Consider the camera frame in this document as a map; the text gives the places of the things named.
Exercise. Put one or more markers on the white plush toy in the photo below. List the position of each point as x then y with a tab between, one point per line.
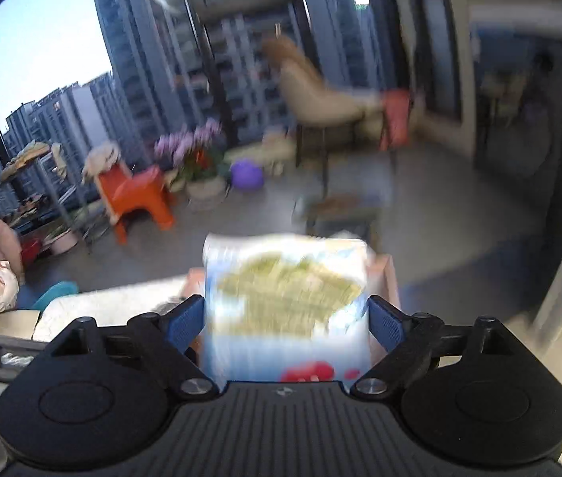
101	159

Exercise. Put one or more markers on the purple ball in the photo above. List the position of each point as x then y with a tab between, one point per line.
247	175

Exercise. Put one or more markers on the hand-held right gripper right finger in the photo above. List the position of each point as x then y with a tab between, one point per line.
385	320

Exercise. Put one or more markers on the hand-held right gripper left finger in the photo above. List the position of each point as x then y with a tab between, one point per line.
186	320

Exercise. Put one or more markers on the dark washing machine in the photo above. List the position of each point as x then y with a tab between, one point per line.
524	109

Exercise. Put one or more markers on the large blue snack packet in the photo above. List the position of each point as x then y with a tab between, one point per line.
286	308

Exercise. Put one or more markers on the small low table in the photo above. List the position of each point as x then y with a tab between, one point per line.
340	213

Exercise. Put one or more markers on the dark framed glass door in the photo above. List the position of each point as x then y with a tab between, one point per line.
440	59

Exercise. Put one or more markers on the purple orchid in white pot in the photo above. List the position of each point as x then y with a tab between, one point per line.
191	151

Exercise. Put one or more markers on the teal round object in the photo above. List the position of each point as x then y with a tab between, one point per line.
57	292

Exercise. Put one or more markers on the metal plant rack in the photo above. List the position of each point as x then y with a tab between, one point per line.
37	159

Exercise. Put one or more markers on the beige chair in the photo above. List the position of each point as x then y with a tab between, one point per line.
320	104

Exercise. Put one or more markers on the orange plastic stool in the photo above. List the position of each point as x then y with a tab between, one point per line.
136	198

